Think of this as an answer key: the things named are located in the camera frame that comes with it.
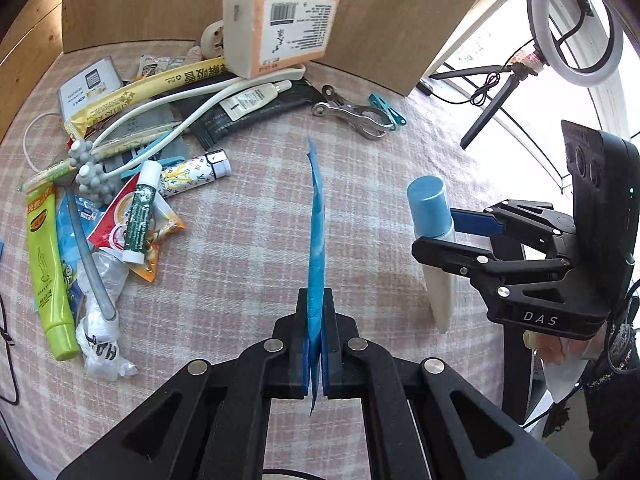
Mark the orange and white box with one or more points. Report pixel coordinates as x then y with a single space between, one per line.
280 25

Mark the teal plastic clip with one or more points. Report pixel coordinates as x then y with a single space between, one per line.
150 152

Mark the pale yellow chopstick sleeve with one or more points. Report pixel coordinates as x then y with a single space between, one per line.
120 142

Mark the white tube with blue cap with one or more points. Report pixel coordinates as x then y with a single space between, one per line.
429 205

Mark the grey foil packet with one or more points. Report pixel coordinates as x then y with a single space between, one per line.
150 117

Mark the black tripod stand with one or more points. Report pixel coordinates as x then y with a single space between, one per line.
492 105

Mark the black pouch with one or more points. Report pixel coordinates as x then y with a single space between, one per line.
280 105

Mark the person's right hand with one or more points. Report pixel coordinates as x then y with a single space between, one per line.
542 345

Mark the lime green tube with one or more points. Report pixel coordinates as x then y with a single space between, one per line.
47 270

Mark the pink checkered tablecloth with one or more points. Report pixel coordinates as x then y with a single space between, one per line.
240 270

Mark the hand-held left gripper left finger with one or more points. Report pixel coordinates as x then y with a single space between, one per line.
304 360

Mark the light blue printed packet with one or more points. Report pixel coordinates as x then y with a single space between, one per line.
67 240

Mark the small white tube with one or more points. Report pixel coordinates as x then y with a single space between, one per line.
250 100

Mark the red and orange sachet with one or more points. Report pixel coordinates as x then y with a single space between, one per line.
165 225

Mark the printed white tube black cap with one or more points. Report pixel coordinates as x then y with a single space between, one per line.
195 172

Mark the clear plastic bag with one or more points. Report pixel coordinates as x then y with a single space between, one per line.
102 345

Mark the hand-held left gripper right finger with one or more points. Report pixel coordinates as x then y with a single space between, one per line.
326 360

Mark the white plug adapter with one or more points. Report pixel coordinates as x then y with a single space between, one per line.
212 40

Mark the small pale sachet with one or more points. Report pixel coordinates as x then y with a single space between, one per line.
160 64

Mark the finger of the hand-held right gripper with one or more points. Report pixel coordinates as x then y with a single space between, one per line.
445 252
475 221

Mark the long yellow packet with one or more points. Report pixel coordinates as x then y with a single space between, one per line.
150 87

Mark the green and white lip balm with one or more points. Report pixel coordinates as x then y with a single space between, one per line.
140 210

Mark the metal clamp clip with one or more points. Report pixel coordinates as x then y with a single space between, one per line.
355 115

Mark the grey ball massage roller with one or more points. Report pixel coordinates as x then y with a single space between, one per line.
90 175

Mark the teal clothespin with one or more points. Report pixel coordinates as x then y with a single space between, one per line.
387 110

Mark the person's right forearm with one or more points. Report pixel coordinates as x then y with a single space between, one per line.
562 377

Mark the white and grey carton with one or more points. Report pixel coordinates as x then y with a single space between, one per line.
87 85

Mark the brown cardboard box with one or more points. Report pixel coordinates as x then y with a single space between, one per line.
390 25

